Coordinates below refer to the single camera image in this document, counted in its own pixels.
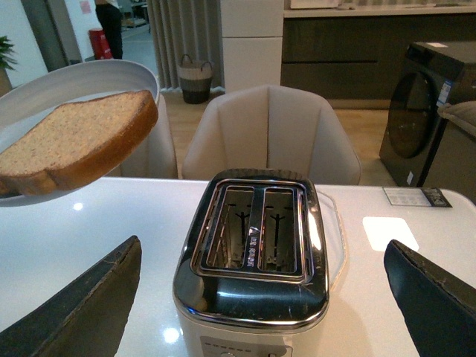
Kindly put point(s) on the red bin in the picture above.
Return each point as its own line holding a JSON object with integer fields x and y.
{"x": 100, "y": 45}

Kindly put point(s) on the white chrome toaster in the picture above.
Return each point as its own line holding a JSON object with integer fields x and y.
{"x": 252, "y": 279}

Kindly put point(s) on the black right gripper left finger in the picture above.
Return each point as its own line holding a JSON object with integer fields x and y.
{"x": 87, "y": 317}

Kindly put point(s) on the grey round plate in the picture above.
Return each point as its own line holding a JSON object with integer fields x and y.
{"x": 25, "y": 106}

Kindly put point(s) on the black washing machine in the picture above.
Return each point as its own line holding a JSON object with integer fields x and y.
{"x": 434, "y": 74}

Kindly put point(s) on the woven laundry basket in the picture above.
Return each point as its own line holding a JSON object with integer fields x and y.
{"x": 195, "y": 77}

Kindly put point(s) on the green potted plant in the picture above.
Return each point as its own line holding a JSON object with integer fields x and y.
{"x": 7, "y": 63}

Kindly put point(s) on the white microwave oven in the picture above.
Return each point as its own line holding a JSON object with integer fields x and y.
{"x": 313, "y": 4}

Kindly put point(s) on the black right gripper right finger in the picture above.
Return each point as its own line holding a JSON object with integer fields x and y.
{"x": 438, "y": 307}

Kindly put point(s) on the brown bread slice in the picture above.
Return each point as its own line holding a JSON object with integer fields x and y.
{"x": 77, "y": 143}

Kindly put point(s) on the grey curtain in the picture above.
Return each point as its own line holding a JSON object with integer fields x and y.
{"x": 185, "y": 27}

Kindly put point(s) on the beige right chair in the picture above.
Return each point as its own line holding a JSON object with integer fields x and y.
{"x": 272, "y": 127}

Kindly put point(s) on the person in black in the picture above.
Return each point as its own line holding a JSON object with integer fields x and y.
{"x": 110, "y": 17}

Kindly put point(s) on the dark kitchen counter cabinet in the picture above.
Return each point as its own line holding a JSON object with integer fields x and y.
{"x": 353, "y": 57}

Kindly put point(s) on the beige chair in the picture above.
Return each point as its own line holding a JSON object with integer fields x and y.
{"x": 156, "y": 156}
{"x": 272, "y": 127}

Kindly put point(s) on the black label sticker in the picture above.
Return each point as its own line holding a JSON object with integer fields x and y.
{"x": 416, "y": 197}

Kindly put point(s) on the white drawer cabinet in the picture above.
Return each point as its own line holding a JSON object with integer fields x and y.
{"x": 252, "y": 40}

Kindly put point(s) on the beige left chair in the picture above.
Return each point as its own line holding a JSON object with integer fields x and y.
{"x": 156, "y": 156}

